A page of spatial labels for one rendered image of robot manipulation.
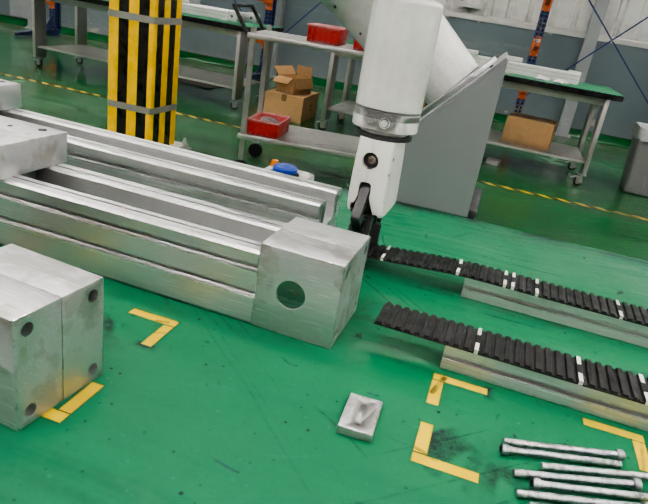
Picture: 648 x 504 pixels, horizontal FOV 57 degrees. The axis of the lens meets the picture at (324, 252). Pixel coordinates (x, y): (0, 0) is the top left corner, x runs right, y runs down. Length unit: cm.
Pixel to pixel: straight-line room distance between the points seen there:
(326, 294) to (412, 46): 31
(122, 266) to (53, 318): 23
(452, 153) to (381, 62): 41
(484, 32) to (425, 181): 720
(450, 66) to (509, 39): 709
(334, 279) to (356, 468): 19
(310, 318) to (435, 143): 58
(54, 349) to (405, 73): 48
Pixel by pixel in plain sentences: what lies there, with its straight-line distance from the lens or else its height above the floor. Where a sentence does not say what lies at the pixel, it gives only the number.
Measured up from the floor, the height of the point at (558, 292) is 81.
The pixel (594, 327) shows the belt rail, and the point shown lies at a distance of 82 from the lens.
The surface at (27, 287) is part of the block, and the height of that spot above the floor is 87.
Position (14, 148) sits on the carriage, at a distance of 78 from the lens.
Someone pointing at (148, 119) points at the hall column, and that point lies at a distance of 404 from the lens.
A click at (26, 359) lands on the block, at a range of 49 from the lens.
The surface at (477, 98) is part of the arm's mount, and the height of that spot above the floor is 99.
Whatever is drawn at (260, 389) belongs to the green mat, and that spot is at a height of 78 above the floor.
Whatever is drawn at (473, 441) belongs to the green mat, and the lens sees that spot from 56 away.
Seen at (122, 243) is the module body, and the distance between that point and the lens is 70.
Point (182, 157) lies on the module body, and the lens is 94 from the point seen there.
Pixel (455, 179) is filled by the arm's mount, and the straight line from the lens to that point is 113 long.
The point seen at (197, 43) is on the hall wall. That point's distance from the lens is 945.
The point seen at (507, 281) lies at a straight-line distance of 81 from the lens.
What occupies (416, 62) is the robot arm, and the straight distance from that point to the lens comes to 74.
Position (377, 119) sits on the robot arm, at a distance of 75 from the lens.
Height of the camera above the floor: 111
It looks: 22 degrees down
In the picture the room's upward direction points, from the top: 10 degrees clockwise
